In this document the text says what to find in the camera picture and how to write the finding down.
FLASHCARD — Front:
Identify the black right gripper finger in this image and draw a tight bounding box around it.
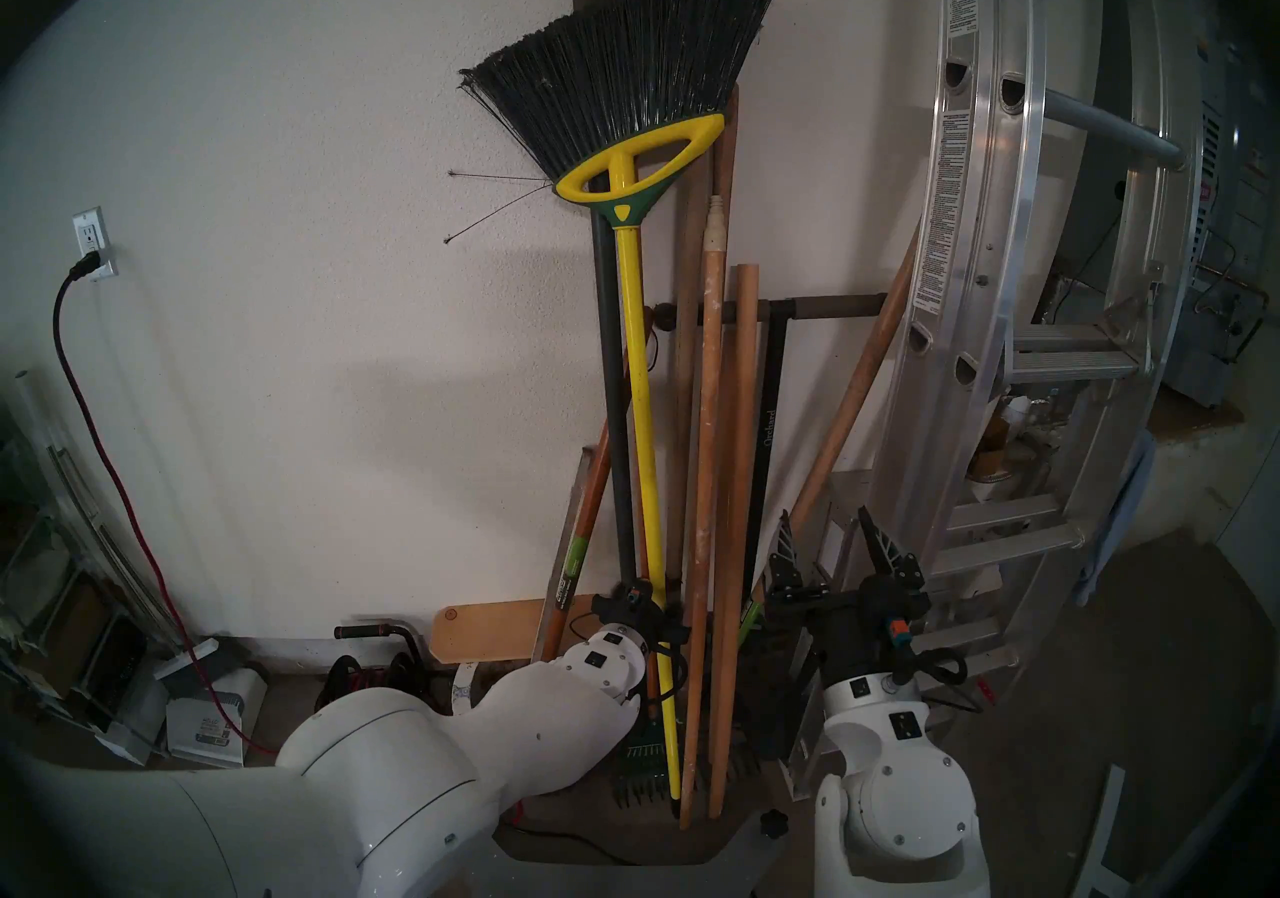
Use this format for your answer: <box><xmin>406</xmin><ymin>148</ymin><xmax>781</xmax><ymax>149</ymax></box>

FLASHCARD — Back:
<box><xmin>857</xmin><ymin>506</ymin><xmax>926</xmax><ymax>589</ymax></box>
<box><xmin>765</xmin><ymin>509</ymin><xmax>801</xmax><ymax>587</ymax></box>

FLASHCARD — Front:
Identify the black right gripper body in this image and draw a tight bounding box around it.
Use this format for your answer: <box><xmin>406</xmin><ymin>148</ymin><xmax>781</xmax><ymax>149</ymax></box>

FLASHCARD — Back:
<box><xmin>757</xmin><ymin>578</ymin><xmax>933</xmax><ymax>679</ymax></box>

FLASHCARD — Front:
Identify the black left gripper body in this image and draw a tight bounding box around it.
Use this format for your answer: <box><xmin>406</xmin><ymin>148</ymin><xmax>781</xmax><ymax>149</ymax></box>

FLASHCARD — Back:
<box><xmin>596</xmin><ymin>591</ymin><xmax>686</xmax><ymax>652</ymax></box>

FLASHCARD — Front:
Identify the paint-stained wooden pole white tip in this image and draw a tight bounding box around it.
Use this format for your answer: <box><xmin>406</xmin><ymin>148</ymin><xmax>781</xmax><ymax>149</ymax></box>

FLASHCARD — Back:
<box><xmin>678</xmin><ymin>194</ymin><xmax>729</xmax><ymax>831</ymax></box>

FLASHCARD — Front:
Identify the yellow-handled black bristle broom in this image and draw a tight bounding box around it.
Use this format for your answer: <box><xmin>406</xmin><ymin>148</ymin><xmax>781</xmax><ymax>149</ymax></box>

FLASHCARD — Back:
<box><xmin>444</xmin><ymin>0</ymin><xmax>801</xmax><ymax>802</ymax></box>

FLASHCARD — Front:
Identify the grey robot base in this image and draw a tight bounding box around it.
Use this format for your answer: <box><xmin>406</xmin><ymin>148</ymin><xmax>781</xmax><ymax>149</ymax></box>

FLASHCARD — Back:
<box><xmin>490</xmin><ymin>806</ymin><xmax>801</xmax><ymax>898</ymax></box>

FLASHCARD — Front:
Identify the aluminium step ladder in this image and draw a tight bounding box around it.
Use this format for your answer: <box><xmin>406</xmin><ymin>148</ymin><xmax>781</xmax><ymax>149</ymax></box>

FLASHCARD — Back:
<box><xmin>780</xmin><ymin>316</ymin><xmax>1151</xmax><ymax>797</ymax></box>

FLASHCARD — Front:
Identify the light wooden board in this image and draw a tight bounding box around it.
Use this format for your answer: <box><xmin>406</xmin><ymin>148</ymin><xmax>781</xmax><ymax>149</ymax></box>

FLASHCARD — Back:
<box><xmin>430</xmin><ymin>596</ymin><xmax>601</xmax><ymax>667</ymax></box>

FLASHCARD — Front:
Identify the plain flat-topped wooden stick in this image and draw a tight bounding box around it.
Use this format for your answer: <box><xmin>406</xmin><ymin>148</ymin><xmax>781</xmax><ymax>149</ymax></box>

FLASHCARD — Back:
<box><xmin>708</xmin><ymin>263</ymin><xmax>761</xmax><ymax>819</ymax></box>

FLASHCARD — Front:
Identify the grey pole with black grip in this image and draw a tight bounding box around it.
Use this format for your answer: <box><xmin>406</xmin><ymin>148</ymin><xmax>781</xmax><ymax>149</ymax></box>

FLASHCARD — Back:
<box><xmin>569</xmin><ymin>0</ymin><xmax>643</xmax><ymax>587</ymax></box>

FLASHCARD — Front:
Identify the white strip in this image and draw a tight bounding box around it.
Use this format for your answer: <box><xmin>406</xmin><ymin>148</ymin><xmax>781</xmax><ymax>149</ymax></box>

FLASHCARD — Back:
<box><xmin>1072</xmin><ymin>764</ymin><xmax>1126</xmax><ymax>898</ymax></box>

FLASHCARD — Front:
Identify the aluminium extension ladder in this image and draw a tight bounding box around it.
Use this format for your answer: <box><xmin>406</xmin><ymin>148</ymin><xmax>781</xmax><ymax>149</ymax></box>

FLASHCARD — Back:
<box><xmin>870</xmin><ymin>0</ymin><xmax>1201</xmax><ymax>607</ymax></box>

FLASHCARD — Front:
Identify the white box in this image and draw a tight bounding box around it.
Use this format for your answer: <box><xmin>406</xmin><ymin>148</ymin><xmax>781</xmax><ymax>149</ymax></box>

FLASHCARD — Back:
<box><xmin>163</xmin><ymin>639</ymin><xmax>269</xmax><ymax>769</ymax></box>

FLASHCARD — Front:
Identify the cluttered storage shelf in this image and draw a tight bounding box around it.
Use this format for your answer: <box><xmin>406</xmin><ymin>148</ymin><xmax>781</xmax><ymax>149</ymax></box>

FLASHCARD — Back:
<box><xmin>0</xmin><ymin>376</ymin><xmax>181</xmax><ymax>767</ymax></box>

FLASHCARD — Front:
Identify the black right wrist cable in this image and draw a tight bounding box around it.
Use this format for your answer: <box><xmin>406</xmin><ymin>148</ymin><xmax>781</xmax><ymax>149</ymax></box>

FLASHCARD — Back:
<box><xmin>885</xmin><ymin>616</ymin><xmax>986</xmax><ymax>707</ymax></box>

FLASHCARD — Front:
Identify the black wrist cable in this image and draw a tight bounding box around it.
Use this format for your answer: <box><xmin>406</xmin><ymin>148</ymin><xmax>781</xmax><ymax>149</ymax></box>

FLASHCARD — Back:
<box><xmin>885</xmin><ymin>616</ymin><xmax>986</xmax><ymax>707</ymax></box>
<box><xmin>565</xmin><ymin>611</ymin><xmax>693</xmax><ymax>702</ymax></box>

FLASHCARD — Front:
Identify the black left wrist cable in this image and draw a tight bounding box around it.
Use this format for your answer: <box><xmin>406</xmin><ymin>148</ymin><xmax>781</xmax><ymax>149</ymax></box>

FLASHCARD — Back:
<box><xmin>565</xmin><ymin>611</ymin><xmax>693</xmax><ymax>702</ymax></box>

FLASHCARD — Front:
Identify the green rake with orange handle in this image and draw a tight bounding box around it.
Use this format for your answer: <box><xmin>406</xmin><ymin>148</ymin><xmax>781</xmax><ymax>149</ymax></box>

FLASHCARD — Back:
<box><xmin>610</xmin><ymin>206</ymin><xmax>687</xmax><ymax>809</ymax></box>

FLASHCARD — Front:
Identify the black T-handle garden tool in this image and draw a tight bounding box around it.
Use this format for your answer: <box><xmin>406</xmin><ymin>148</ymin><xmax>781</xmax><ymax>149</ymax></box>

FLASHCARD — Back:
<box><xmin>648</xmin><ymin>293</ymin><xmax>891</xmax><ymax>597</ymax></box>

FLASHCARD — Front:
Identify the leaning light brown wooden handle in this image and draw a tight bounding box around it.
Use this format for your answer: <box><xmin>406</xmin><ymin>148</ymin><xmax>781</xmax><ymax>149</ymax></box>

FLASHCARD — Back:
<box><xmin>750</xmin><ymin>221</ymin><xmax>921</xmax><ymax>607</ymax></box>

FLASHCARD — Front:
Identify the pale thick wooden handle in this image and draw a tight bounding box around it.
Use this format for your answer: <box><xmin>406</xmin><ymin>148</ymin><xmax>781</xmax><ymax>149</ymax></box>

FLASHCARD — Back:
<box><xmin>665</xmin><ymin>141</ymin><xmax>715</xmax><ymax>702</ymax></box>

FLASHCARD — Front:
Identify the black cord reel red cable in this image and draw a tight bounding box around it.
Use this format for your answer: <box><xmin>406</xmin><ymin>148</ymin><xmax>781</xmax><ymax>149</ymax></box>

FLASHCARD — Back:
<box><xmin>315</xmin><ymin>618</ymin><xmax>441</xmax><ymax>712</ymax></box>

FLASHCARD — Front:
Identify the dark brown wooden handle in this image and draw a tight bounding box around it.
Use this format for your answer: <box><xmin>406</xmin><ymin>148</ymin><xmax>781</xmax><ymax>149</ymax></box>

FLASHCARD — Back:
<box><xmin>700</xmin><ymin>84</ymin><xmax>741</xmax><ymax>547</ymax></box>

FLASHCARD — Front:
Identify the red and black power cord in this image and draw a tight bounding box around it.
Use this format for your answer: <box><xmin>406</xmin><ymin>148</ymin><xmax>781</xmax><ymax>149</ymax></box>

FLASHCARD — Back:
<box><xmin>53</xmin><ymin>251</ymin><xmax>286</xmax><ymax>757</ymax></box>

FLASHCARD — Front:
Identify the white wall outlet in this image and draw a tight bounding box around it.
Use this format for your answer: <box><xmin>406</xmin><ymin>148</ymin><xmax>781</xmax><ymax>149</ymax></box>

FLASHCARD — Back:
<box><xmin>72</xmin><ymin>206</ymin><xmax>118</xmax><ymax>282</ymax></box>

